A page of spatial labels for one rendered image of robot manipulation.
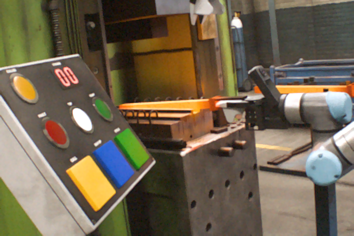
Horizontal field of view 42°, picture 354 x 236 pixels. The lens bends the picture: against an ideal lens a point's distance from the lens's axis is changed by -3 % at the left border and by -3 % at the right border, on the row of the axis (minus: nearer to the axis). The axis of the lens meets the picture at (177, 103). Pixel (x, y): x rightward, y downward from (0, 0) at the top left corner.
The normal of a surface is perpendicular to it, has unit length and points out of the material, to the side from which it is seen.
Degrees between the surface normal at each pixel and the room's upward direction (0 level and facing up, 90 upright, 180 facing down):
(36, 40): 90
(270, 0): 90
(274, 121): 90
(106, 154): 60
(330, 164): 90
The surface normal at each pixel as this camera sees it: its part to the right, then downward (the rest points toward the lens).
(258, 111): -0.61, 0.19
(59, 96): 0.78, -0.56
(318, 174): -0.38, 0.18
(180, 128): 0.79, 0.00
